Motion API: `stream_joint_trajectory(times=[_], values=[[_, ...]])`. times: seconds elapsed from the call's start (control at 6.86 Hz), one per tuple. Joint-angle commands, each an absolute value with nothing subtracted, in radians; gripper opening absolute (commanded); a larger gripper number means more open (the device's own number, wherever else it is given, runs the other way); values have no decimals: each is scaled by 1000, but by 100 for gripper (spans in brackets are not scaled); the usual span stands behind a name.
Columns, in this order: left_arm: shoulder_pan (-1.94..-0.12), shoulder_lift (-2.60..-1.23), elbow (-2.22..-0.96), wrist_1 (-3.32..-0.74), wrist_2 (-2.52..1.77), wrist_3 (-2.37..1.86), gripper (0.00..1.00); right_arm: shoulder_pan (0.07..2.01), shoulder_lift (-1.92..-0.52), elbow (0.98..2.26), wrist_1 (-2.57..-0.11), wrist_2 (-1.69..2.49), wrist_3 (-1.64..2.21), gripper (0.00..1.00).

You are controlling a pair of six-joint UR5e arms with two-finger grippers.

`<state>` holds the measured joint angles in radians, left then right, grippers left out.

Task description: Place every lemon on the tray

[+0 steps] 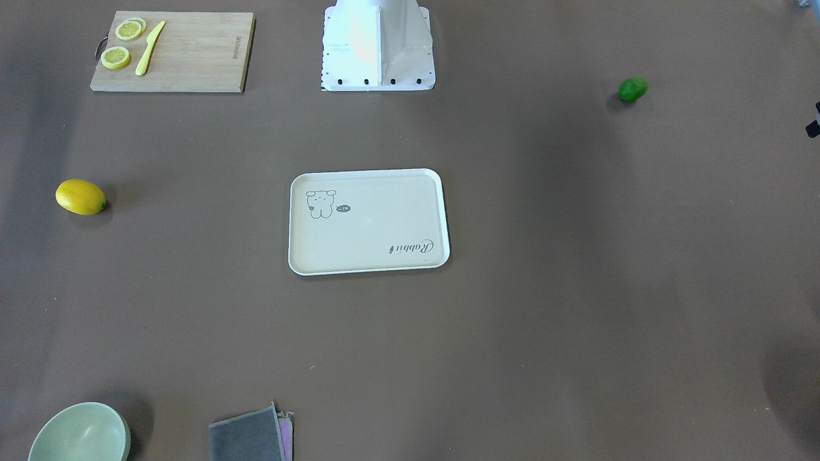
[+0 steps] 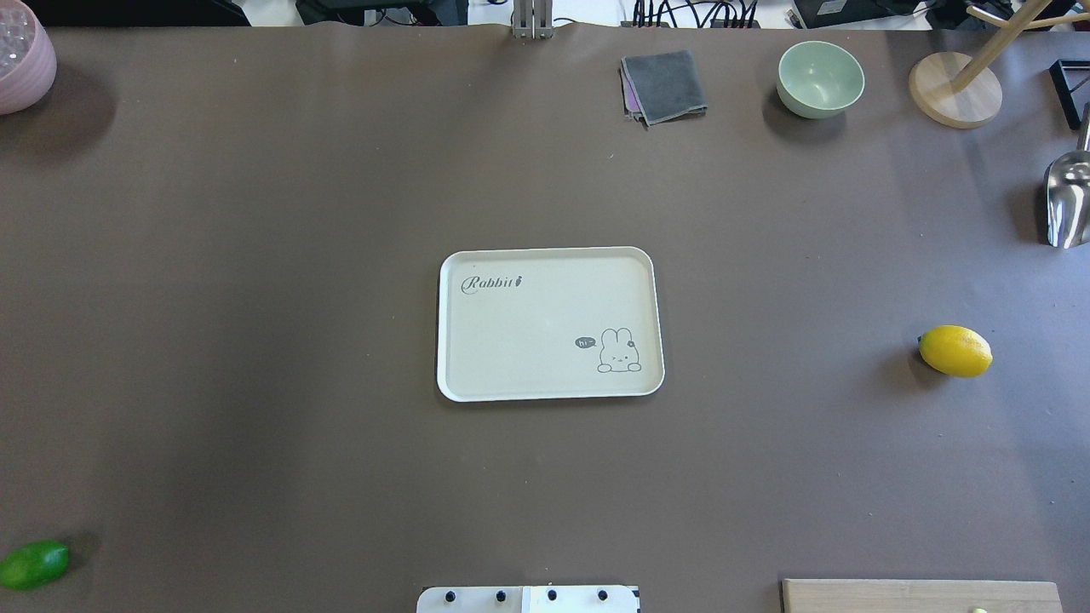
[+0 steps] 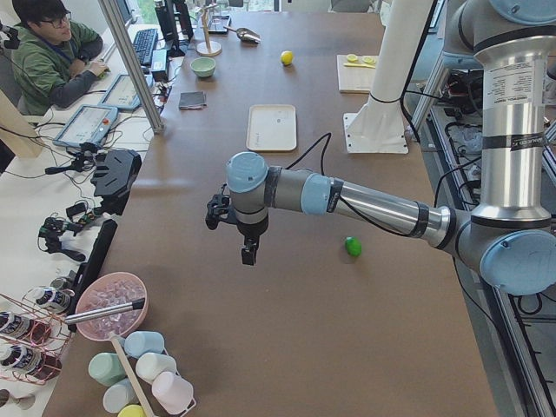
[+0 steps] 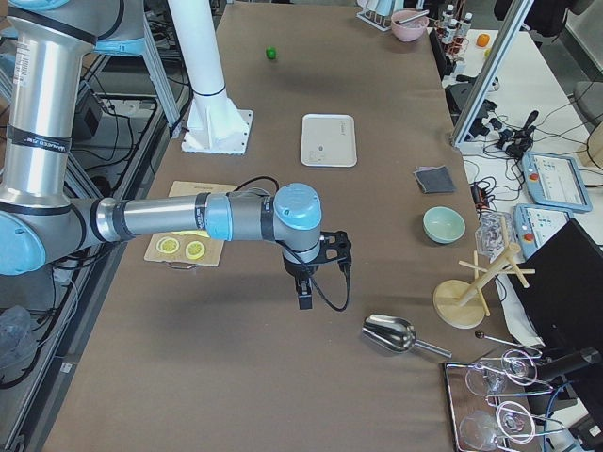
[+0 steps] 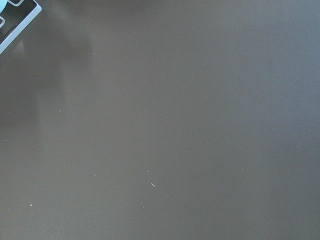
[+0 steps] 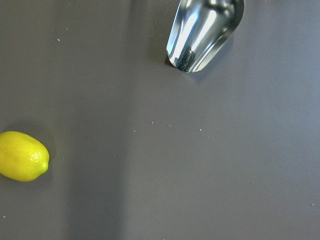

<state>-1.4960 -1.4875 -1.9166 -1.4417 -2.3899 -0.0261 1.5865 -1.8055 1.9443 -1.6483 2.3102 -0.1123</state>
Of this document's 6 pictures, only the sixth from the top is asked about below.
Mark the shiny metal scoop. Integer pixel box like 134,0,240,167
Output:
166,0,245,73

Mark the yellow lemon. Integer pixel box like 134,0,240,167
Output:
0,131,50,182

